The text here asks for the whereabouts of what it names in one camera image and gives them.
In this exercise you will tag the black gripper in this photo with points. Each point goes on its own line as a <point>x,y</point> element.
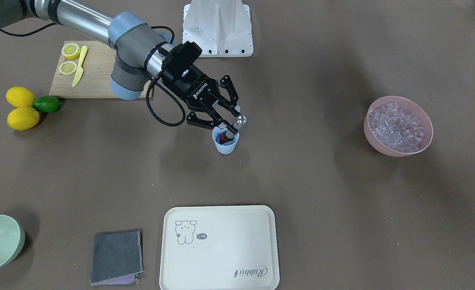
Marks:
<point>190,89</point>

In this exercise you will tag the steel muddler black tip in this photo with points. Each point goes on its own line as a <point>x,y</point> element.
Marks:
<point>240,122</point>

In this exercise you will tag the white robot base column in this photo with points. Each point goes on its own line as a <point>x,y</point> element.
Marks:
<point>221,28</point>

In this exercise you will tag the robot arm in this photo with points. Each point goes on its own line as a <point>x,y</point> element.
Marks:
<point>142,55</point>

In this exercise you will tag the light blue plastic cup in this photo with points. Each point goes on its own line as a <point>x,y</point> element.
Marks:
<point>225,148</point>

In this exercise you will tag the pile of clear ice cubes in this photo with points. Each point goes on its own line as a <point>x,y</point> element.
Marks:
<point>398,127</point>

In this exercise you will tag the yellow plastic knife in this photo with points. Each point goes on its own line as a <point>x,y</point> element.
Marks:
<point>80,70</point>

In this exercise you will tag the lower lemon half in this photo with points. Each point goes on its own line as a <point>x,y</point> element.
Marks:
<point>67,68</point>

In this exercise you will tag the cream serving tray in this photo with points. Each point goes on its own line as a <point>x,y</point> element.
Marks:
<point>219,248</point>

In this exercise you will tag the green lime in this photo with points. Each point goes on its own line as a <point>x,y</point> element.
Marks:
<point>47,104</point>

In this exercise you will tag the grey folded cloth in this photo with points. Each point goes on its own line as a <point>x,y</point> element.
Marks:
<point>117,258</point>

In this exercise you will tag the pink bowl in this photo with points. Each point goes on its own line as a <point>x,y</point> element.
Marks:
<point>398,137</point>

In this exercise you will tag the yellow lemon near scoop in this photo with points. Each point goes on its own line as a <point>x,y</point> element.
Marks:
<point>20,97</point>

